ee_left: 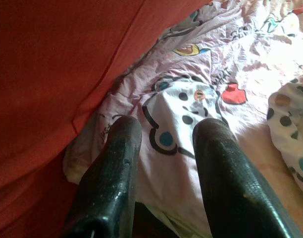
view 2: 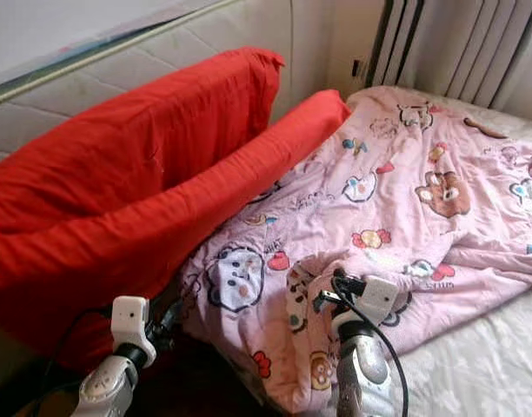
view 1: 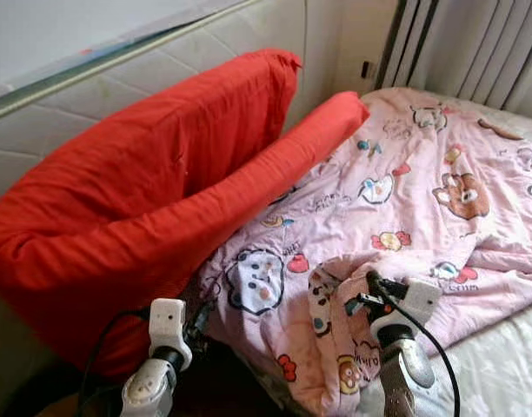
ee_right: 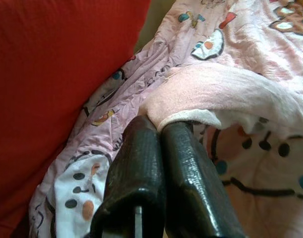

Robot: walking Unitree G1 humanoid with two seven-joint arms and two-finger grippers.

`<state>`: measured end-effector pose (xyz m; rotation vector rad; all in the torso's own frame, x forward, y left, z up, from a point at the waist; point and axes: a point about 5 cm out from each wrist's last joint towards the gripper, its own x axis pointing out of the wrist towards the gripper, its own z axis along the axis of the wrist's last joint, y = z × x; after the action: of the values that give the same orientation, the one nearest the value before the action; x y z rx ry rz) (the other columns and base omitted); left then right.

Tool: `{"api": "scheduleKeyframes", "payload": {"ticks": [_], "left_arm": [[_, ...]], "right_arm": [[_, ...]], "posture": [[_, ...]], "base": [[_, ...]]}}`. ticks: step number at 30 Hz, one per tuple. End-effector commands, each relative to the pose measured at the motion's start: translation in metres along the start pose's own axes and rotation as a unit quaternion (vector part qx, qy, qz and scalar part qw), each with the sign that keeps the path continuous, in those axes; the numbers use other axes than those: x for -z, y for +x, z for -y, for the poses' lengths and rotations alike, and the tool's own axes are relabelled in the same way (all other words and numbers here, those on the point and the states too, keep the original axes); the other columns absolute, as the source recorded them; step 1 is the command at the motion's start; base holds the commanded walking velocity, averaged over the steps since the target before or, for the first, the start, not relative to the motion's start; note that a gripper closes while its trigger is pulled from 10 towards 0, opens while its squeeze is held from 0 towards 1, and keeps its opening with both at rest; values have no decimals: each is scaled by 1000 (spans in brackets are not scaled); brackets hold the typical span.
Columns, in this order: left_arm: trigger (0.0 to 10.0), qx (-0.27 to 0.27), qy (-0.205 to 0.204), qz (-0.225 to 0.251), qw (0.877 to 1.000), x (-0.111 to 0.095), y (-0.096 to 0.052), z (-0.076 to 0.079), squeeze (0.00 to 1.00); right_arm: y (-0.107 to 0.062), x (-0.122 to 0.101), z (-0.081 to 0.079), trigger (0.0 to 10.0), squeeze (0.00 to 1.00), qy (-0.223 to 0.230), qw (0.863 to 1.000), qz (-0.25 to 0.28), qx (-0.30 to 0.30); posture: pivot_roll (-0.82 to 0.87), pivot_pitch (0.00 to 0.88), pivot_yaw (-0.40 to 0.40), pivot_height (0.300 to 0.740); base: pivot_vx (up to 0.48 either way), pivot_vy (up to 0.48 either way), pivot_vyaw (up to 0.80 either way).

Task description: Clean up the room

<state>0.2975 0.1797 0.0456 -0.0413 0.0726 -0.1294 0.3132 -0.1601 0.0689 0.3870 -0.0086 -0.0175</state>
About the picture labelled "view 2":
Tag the cream padded headboard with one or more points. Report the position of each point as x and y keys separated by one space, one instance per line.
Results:
x=109 y=78

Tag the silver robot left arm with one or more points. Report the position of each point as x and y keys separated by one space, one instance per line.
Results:
x=105 y=387

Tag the white board with grey edge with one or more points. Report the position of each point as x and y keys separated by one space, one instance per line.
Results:
x=57 y=30

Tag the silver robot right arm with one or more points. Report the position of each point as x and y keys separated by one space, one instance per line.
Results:
x=362 y=365

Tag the pink cartoon print blanket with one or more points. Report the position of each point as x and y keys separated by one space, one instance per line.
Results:
x=414 y=191

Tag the white pleated curtain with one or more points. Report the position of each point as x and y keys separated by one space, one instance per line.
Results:
x=466 y=43

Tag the long red bolster pillow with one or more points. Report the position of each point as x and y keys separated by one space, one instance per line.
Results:
x=127 y=252

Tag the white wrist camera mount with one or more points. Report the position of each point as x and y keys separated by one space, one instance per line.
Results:
x=379 y=298
x=131 y=323

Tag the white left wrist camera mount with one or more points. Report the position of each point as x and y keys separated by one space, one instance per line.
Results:
x=131 y=323

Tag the large red pillow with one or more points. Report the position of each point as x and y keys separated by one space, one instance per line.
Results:
x=153 y=139

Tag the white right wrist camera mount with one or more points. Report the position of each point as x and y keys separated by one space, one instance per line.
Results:
x=379 y=298

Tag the small dark wall socket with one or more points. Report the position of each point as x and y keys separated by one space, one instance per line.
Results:
x=358 y=69

